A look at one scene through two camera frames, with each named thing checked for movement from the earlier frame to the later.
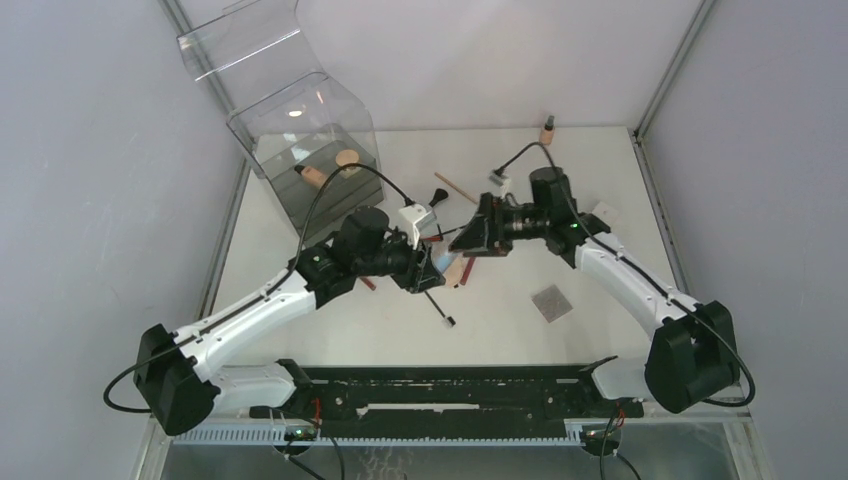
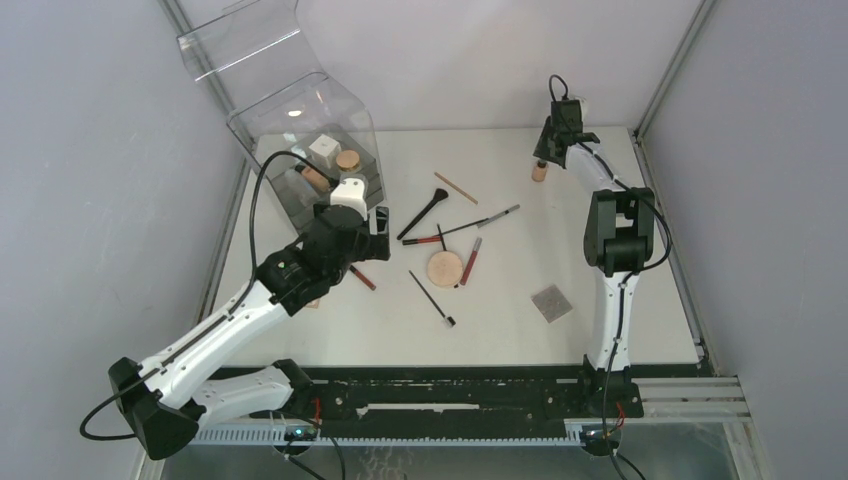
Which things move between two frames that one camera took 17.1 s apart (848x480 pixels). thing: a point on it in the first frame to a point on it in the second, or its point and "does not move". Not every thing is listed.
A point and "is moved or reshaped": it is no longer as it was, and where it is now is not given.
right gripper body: [522, 223] to [542, 148]
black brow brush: [448, 321] does not move
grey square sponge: [551, 303] does not move
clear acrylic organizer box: [257, 61] does not move
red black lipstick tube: [368, 283] does not move
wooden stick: [454, 186] does not move
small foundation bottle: [547, 133] is moved or reshaped
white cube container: [606, 213] is moved or reshaped
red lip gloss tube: [469, 269] does not move
